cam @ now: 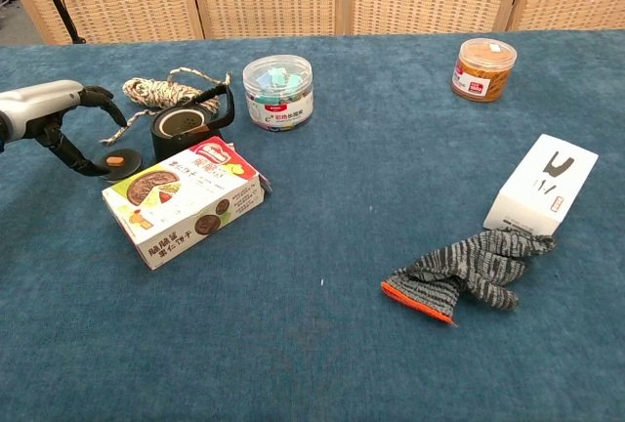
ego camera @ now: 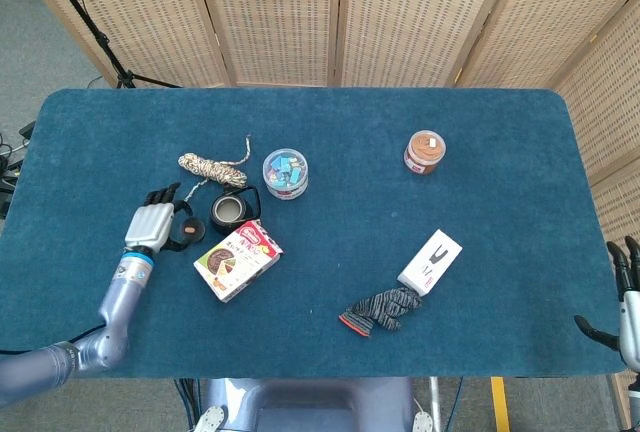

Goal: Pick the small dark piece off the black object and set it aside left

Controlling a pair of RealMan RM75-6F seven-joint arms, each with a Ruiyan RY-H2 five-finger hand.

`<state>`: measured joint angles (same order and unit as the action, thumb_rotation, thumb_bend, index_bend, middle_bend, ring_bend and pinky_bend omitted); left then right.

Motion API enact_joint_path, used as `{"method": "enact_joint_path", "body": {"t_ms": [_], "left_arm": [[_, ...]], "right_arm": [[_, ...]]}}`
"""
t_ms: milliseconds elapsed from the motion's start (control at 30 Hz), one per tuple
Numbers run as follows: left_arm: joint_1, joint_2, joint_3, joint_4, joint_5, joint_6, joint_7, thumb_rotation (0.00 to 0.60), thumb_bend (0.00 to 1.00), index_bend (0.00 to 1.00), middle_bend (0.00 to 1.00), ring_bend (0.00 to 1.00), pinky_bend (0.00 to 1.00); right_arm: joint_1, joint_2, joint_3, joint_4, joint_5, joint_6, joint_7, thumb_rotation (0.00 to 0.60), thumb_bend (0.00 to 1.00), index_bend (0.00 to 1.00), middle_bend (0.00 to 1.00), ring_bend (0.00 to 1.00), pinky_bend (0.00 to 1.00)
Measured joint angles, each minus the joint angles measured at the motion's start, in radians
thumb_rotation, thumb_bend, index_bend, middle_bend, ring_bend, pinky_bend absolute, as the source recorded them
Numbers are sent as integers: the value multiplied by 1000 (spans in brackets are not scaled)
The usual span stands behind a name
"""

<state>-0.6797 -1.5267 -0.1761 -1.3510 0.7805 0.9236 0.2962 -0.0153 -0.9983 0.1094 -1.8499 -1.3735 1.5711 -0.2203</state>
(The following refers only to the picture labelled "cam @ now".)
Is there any white box with black print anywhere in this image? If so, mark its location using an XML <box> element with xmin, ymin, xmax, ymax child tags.
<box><xmin>482</xmin><ymin>133</ymin><xmax>600</xmax><ymax>237</ymax></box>

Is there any black cast iron teapot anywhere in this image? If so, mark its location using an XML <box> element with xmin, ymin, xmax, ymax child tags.
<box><xmin>149</xmin><ymin>82</ymin><xmax>237</xmax><ymax>165</ymax></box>

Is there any black teapot lid wooden knob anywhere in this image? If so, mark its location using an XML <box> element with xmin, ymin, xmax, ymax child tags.
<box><xmin>99</xmin><ymin>148</ymin><xmax>144</xmax><ymax>182</ymax></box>

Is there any beige braided rope bundle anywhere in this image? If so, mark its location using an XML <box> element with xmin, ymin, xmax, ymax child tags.
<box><xmin>100</xmin><ymin>66</ymin><xmax>231</xmax><ymax>147</ymax></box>

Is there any clear jar of binder clips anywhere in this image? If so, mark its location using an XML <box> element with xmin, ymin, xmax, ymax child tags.
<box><xmin>242</xmin><ymin>54</ymin><xmax>314</xmax><ymax>132</ymax></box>

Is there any cookie box with red logo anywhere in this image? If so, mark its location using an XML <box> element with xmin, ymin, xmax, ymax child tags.
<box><xmin>101</xmin><ymin>135</ymin><xmax>272</xmax><ymax>271</ymax></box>

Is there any grey striped work glove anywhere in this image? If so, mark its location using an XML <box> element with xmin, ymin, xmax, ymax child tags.
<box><xmin>380</xmin><ymin>228</ymin><xmax>557</xmax><ymax>327</ymax></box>

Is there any clear jar of rubber bands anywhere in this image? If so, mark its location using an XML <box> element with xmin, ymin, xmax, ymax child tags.
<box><xmin>450</xmin><ymin>37</ymin><xmax>519</xmax><ymax>104</ymax></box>

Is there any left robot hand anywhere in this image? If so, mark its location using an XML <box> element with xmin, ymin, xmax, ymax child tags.
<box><xmin>0</xmin><ymin>79</ymin><xmax>129</xmax><ymax>178</ymax></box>

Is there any blue table cloth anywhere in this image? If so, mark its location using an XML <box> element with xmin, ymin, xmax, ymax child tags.
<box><xmin>0</xmin><ymin>28</ymin><xmax>625</xmax><ymax>422</ymax></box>

